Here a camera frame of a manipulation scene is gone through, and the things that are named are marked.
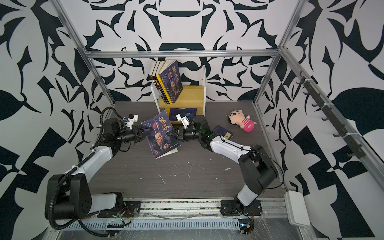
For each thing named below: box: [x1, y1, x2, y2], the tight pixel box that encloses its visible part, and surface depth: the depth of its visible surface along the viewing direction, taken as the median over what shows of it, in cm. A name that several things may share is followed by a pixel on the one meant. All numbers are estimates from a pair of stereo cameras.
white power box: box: [284, 190, 311, 227], surface depth 72 cm
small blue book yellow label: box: [169, 107, 197, 121], surface depth 106 cm
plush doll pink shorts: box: [228, 109, 257, 132], surface depth 104 cm
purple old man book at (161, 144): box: [141, 110, 181, 160], surface depth 77 cm
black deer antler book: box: [152, 61, 168, 104], surface depth 83 cm
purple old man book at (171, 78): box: [159, 60, 183, 104], surface depth 88 cm
